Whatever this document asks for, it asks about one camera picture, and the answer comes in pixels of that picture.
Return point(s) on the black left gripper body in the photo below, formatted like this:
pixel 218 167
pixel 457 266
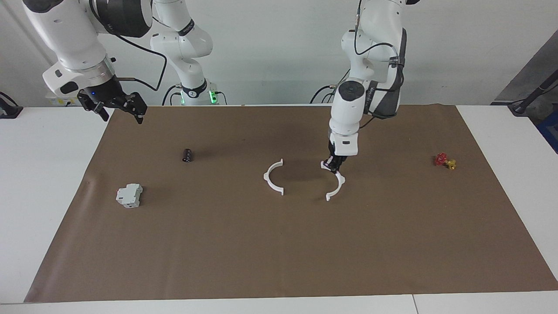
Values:
pixel 337 160

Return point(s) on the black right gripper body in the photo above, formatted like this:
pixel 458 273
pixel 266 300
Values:
pixel 107 90

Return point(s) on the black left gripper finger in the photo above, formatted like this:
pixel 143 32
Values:
pixel 337 168
pixel 329 165

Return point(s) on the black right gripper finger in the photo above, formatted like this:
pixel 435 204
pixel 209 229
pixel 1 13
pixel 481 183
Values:
pixel 98 107
pixel 139 104

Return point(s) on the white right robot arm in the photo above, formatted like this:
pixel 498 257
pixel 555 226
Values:
pixel 69 39

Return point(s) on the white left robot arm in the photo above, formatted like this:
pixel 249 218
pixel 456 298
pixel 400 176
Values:
pixel 348 109

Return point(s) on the white power socket box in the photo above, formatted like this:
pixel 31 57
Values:
pixel 59 101

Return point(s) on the black cylindrical capacitor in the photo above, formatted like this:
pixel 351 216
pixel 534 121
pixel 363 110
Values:
pixel 188 155

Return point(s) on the black table clamp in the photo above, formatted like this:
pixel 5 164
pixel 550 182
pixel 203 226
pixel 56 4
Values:
pixel 8 111

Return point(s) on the white circuit breaker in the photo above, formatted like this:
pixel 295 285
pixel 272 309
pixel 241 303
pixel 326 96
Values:
pixel 129 195

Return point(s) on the brown paper mat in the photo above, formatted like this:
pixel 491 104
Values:
pixel 279 244

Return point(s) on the red and yellow valve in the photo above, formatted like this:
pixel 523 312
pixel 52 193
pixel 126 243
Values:
pixel 441 159

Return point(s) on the black stand base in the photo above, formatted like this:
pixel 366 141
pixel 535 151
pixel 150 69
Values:
pixel 521 107

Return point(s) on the blue crate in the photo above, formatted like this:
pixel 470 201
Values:
pixel 550 131

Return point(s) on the grey partition panel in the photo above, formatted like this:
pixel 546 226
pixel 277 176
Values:
pixel 536 65

